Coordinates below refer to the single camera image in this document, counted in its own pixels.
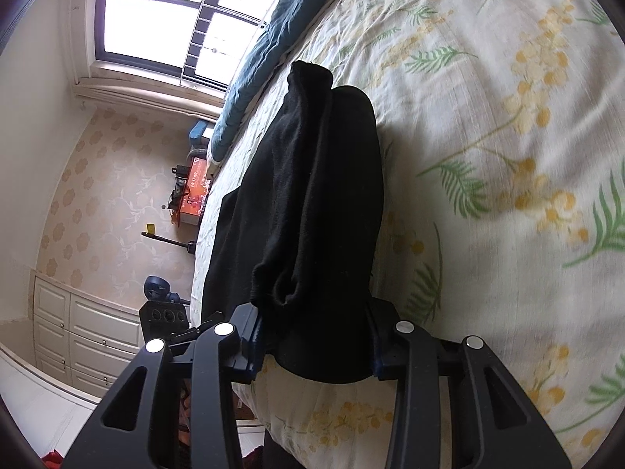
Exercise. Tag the floral bed sheet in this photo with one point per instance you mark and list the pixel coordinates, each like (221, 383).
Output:
(488, 156)

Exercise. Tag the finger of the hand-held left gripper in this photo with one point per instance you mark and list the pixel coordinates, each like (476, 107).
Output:
(205, 322)

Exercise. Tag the white drawer cabinet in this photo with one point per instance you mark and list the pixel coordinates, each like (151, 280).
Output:
(88, 332)

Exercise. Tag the teal blanket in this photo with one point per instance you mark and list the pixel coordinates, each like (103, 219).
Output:
(273, 34)

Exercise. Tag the black bag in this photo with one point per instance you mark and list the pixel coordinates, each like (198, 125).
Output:
(178, 188)

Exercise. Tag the orange printed box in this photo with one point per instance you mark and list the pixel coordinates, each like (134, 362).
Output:
(193, 190)

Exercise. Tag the red cloth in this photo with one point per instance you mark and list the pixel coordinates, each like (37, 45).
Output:
(52, 461)

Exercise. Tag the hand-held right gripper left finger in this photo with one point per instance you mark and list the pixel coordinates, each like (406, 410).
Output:
(244, 347)

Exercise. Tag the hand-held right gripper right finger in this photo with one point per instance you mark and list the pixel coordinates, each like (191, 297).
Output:
(385, 351)

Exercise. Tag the black pants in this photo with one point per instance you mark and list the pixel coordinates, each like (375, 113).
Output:
(317, 205)

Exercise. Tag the window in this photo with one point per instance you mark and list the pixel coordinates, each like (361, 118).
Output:
(146, 24)

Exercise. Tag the blue box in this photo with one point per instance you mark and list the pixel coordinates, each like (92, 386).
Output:
(200, 132)

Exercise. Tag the black pole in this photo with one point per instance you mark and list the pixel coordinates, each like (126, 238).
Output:
(166, 239)

